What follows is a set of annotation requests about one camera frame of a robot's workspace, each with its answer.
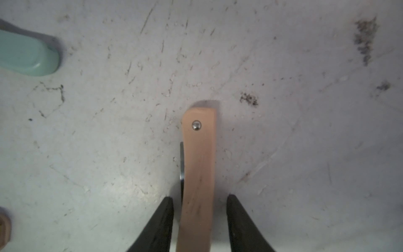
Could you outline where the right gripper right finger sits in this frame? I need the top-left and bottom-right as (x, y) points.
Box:
(226, 194), (275, 252)

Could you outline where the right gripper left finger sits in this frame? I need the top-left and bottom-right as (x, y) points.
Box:
(127, 196), (174, 252)

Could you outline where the pink knife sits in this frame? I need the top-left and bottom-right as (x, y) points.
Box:
(176, 107), (216, 252)
(0, 213), (12, 250)

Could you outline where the mint knife short middle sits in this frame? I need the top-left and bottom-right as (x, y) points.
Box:
(1, 30), (60, 77)

